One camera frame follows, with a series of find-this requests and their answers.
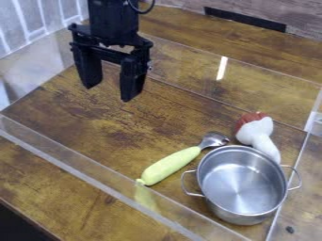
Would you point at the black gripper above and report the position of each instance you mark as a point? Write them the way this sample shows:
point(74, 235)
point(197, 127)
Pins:
point(114, 26)

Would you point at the red white toy mushroom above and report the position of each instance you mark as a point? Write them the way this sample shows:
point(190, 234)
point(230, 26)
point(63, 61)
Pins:
point(253, 131)

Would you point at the stainless steel pot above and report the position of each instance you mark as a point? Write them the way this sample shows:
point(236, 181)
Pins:
point(242, 184)

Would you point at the clear acrylic front barrier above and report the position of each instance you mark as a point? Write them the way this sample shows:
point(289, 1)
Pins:
point(184, 220)

